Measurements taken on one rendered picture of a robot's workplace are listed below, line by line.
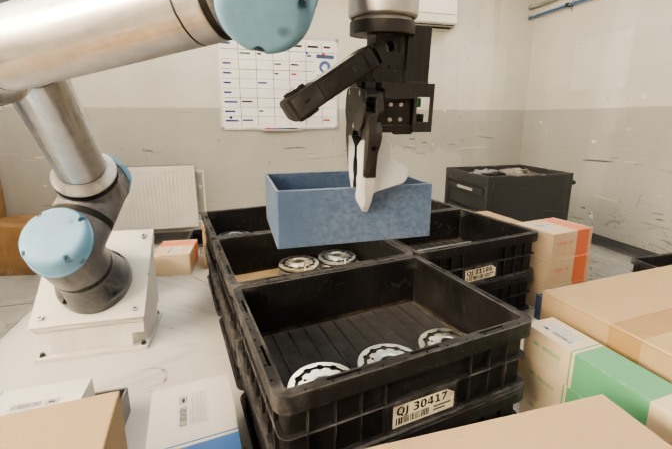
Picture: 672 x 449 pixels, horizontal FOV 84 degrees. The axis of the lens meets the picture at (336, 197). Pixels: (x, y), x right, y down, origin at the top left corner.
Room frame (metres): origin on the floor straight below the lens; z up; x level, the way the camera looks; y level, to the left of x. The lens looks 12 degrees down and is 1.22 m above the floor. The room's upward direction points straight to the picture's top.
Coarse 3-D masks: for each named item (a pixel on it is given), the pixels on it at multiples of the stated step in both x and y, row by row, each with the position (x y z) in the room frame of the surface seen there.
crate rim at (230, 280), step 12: (216, 240) 0.87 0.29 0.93; (228, 240) 0.89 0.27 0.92; (384, 240) 0.87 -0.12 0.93; (216, 252) 0.80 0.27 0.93; (408, 252) 0.79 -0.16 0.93; (228, 264) 0.72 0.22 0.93; (348, 264) 0.72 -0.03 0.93; (228, 276) 0.66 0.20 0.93; (276, 276) 0.66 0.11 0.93; (288, 276) 0.66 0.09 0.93; (228, 288) 0.64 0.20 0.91
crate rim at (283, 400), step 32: (416, 256) 0.76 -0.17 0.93; (256, 288) 0.62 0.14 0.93; (512, 320) 0.50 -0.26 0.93; (256, 352) 0.43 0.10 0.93; (416, 352) 0.43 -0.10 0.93; (448, 352) 0.44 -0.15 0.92; (480, 352) 0.46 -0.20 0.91; (320, 384) 0.37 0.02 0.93; (352, 384) 0.38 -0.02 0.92; (384, 384) 0.40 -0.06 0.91
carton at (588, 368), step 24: (552, 336) 0.54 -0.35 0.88; (576, 336) 0.54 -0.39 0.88; (552, 360) 0.53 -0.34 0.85; (576, 360) 0.49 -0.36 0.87; (600, 360) 0.48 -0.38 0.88; (624, 360) 0.48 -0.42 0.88; (576, 384) 0.49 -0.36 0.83; (600, 384) 0.46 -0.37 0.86; (624, 384) 0.43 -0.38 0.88; (648, 384) 0.43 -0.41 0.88; (624, 408) 0.42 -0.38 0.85; (648, 408) 0.40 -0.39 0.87
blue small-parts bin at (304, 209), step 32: (288, 192) 0.42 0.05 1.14; (320, 192) 0.43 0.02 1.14; (352, 192) 0.44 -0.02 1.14; (384, 192) 0.45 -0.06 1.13; (416, 192) 0.46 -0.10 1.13; (288, 224) 0.42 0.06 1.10; (320, 224) 0.43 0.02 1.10; (352, 224) 0.44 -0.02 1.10; (384, 224) 0.45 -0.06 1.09; (416, 224) 0.46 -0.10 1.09
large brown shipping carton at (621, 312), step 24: (576, 288) 0.67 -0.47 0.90; (600, 288) 0.67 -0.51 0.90; (624, 288) 0.67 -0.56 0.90; (648, 288) 0.67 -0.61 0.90; (552, 312) 0.64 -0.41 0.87; (576, 312) 0.60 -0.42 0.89; (600, 312) 0.58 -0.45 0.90; (624, 312) 0.58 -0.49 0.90; (648, 312) 0.58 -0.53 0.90; (600, 336) 0.55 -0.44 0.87; (624, 336) 0.52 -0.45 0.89; (648, 336) 0.51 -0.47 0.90; (648, 360) 0.49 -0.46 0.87
